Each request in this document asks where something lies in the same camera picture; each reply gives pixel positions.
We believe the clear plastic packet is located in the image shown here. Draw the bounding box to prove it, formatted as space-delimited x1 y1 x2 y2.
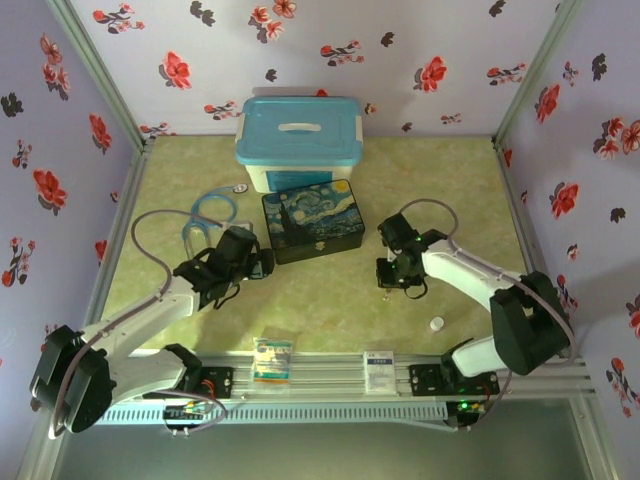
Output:
251 337 294 386

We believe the aluminium frame rail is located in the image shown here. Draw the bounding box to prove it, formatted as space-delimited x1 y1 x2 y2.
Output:
47 351 596 402

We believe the aluminium frame post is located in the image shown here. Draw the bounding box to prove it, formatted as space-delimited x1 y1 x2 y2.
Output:
491 0 585 153
47 0 157 154

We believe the white slotted cable duct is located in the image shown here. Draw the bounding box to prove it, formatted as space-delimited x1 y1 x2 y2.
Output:
94 402 449 427

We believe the small white card box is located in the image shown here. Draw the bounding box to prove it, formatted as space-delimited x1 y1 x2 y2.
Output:
363 351 397 394

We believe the blue stethoscope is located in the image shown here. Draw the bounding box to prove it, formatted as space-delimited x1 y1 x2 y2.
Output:
181 183 250 254

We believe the blue lidded storage box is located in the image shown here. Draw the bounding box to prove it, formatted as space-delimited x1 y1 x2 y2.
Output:
234 96 365 195

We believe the starry night tin box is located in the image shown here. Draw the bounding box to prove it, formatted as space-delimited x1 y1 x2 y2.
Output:
261 178 367 266

